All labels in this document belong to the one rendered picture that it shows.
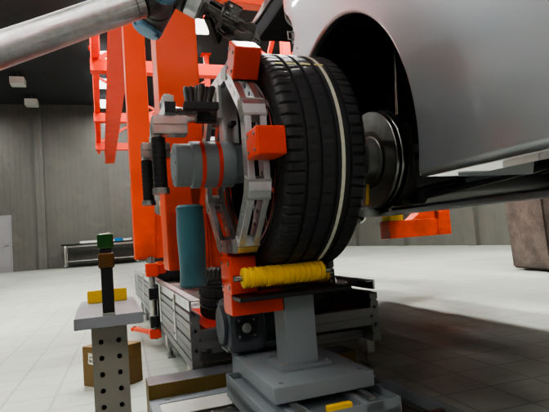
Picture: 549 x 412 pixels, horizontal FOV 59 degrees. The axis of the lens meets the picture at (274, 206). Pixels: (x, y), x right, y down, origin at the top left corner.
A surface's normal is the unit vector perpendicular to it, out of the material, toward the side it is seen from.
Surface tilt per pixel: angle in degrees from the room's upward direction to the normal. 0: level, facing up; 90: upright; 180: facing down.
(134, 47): 90
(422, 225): 90
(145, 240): 90
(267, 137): 90
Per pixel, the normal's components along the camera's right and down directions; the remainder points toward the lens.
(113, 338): 0.33, -0.08
